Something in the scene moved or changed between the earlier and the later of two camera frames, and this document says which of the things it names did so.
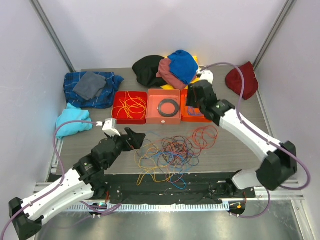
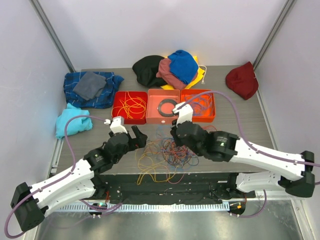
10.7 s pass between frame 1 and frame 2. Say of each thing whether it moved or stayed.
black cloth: stayed
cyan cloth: stayed
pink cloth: stayed
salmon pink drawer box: stayed
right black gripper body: moved
